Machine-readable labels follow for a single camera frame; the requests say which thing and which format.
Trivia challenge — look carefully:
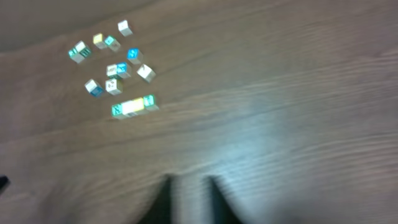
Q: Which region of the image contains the white 7 wooden block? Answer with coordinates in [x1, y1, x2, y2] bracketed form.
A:
[121, 100, 136, 118]

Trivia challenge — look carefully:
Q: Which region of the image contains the blue H wooden block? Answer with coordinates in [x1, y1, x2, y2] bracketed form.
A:
[127, 48, 144, 65]

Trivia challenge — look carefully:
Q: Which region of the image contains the green R wooden block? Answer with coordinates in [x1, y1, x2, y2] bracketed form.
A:
[111, 103, 126, 119]

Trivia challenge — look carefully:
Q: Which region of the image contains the yellow I wooden block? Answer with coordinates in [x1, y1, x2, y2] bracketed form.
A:
[132, 97, 148, 115]

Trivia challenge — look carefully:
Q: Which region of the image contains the green A wooden block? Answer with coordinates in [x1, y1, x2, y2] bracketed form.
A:
[104, 35, 121, 52]

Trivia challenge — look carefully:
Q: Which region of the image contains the green 7 wooden block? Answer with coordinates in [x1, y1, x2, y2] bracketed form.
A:
[143, 95, 159, 111]

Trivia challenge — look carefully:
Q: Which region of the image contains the green J wooden block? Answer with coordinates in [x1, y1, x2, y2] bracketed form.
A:
[68, 48, 85, 63]

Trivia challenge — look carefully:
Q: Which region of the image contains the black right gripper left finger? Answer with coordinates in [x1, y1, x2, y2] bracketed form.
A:
[137, 175, 173, 224]

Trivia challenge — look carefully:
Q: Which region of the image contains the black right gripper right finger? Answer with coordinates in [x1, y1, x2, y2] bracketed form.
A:
[208, 176, 243, 224]

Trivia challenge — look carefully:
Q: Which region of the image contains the wooden block brain picture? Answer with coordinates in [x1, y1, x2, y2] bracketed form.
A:
[106, 64, 120, 79]

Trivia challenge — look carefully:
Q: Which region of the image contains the yellow top wooden block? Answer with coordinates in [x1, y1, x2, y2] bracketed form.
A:
[93, 33, 107, 49]

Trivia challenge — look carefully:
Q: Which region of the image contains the plain white wooden block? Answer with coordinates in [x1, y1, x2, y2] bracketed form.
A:
[118, 20, 133, 37]

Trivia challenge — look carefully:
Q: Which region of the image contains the blue P wooden block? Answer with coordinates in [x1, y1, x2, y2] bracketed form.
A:
[116, 62, 131, 78]

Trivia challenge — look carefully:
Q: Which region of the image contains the wooden block green 2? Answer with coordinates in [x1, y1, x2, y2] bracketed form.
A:
[75, 40, 91, 58]

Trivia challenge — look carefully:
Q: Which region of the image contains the white block blue side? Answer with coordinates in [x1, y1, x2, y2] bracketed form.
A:
[137, 64, 156, 83]

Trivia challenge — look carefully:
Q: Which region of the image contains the white block round picture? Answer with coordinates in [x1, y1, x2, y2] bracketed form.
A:
[105, 79, 123, 95]

